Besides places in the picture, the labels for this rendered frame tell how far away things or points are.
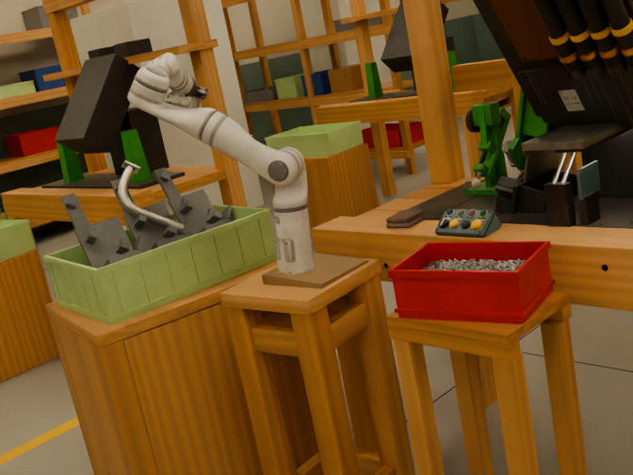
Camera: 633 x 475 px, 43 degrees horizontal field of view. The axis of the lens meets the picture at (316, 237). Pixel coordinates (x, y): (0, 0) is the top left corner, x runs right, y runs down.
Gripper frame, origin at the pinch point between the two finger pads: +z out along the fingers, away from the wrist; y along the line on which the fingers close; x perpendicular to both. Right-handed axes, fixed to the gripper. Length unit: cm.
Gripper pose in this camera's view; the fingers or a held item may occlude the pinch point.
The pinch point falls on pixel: (196, 94)
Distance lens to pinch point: 280.7
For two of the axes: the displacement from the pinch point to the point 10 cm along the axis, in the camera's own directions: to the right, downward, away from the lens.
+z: 1.8, 0.8, 9.8
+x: -2.6, 9.6, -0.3
